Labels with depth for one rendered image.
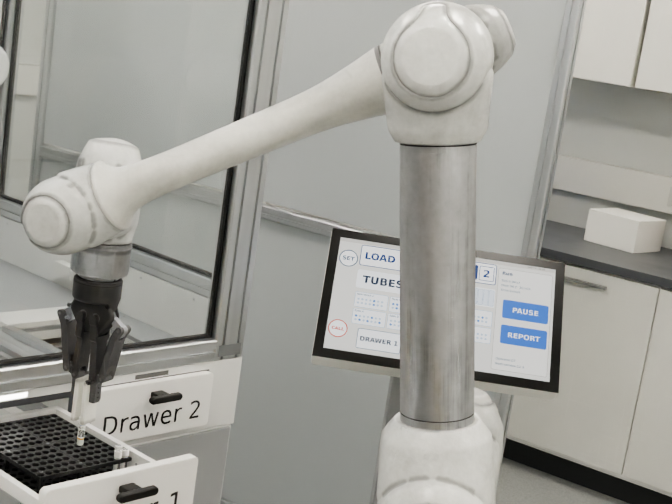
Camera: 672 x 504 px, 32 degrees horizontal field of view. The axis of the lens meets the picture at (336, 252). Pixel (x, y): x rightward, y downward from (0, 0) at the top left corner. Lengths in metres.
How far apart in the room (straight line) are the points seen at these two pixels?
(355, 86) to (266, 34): 0.64
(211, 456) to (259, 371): 1.37
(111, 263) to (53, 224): 0.23
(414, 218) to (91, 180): 0.44
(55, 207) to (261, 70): 0.80
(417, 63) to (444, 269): 0.27
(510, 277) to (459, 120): 1.14
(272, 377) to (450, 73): 2.46
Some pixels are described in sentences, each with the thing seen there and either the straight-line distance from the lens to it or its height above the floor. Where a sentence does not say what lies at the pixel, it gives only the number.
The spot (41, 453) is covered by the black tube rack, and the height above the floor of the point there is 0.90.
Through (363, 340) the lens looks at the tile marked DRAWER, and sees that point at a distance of 2.48.
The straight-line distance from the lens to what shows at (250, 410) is 3.88.
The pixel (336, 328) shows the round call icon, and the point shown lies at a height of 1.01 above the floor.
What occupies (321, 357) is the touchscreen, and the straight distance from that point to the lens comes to 2.46.
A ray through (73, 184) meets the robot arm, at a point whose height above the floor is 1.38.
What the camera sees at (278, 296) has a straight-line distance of 3.74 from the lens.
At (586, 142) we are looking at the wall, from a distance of 5.33.
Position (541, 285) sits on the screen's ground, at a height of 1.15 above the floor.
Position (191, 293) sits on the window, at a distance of 2.32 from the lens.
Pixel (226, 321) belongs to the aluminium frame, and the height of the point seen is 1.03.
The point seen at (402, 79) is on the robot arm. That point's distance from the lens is 1.44.
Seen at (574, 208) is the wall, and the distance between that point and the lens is 5.36.
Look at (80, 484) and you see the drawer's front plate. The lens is 1.81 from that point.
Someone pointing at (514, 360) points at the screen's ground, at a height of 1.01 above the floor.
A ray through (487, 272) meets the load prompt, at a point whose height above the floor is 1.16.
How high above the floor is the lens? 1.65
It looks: 11 degrees down
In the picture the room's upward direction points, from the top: 8 degrees clockwise
